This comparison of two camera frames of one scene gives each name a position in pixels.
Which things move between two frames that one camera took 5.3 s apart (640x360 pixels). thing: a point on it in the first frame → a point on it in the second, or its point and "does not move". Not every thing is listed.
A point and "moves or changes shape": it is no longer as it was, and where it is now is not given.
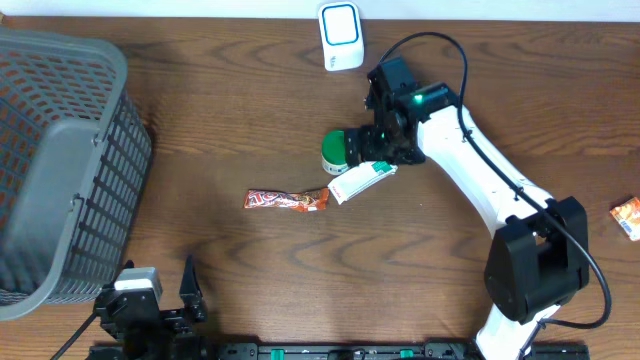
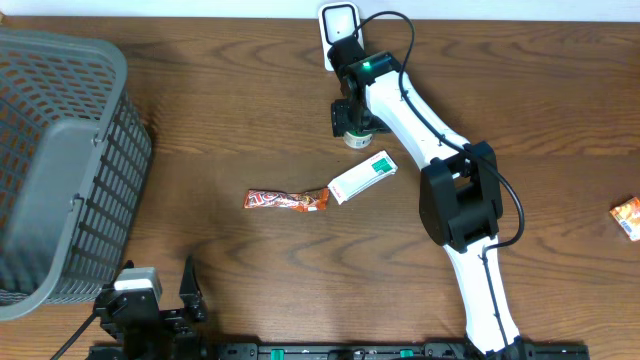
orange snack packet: (628, 216) does not move
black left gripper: (192, 310) does not move
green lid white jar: (333, 152) moves or changes shape
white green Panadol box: (359, 177) does not move
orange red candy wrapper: (301, 201) does not move
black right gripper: (369, 150) → (340, 117)
